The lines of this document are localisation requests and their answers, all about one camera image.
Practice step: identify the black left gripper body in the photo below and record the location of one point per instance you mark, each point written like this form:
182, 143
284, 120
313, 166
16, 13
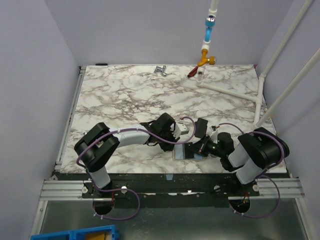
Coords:
169, 135

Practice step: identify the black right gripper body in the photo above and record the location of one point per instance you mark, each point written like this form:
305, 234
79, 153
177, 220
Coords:
197, 144

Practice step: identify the beige card holder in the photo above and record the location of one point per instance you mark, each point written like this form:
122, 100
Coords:
180, 153

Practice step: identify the black card stack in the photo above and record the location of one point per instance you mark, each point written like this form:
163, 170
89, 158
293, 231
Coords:
201, 126

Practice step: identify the single black card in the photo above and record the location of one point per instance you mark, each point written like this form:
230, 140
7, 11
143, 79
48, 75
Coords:
189, 152

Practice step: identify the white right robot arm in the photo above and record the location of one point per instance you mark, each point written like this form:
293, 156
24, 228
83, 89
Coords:
256, 153

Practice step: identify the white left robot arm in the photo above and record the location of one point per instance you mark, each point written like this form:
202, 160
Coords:
97, 147

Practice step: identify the silver metal clamp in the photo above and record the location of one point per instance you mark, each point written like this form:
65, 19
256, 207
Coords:
161, 70

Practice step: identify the brass faucet tap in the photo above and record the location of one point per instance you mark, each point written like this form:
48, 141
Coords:
211, 60

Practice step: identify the blue pipe valve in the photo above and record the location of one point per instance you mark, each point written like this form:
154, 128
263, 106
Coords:
210, 21

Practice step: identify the blue plastic bin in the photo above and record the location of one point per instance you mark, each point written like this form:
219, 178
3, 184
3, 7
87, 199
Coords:
78, 234

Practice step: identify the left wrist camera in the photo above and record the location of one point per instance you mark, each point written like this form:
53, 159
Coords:
180, 129

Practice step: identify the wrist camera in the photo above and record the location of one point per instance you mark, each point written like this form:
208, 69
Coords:
180, 129
215, 132

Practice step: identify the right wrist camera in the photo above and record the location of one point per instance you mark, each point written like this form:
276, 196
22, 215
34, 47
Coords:
215, 132

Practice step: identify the red handled tool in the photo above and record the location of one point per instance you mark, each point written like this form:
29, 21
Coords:
193, 72

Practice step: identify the white PVC pipe frame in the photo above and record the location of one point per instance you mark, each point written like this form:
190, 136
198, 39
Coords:
245, 21

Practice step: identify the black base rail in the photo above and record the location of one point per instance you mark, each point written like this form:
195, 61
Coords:
172, 190

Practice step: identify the aluminium extrusion frame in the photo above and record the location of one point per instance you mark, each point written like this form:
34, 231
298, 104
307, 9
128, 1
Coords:
56, 189

